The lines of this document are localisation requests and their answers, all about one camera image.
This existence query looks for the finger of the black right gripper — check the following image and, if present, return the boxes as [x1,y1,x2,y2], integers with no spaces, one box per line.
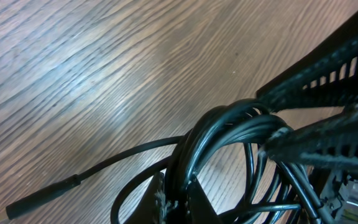
[263,106,358,179]

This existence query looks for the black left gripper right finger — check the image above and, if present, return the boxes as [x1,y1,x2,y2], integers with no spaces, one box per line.
[256,11,358,112]

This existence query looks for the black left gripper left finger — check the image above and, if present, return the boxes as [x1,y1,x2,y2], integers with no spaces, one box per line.
[126,172,219,224]

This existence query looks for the black USB cable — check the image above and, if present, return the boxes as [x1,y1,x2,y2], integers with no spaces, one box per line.
[110,98,323,224]

